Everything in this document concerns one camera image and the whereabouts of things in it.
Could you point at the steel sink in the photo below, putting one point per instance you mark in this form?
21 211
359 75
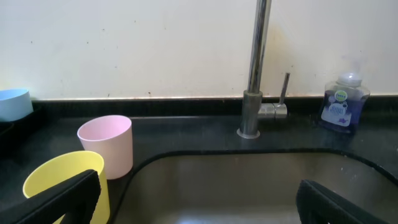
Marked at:
233 186

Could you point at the yellow cup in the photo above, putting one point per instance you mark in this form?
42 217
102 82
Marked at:
62 168

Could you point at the steel tap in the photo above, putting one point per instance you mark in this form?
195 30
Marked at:
258 62

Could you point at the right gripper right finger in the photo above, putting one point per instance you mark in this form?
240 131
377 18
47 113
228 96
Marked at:
323 205

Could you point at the blue soap bottle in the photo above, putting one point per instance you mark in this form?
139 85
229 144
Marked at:
342 109

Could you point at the pink cup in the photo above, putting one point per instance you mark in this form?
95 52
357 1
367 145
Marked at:
109 146

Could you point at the blue cup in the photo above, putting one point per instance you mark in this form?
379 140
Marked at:
14 105

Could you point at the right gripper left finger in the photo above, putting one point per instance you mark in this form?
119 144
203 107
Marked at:
74 193

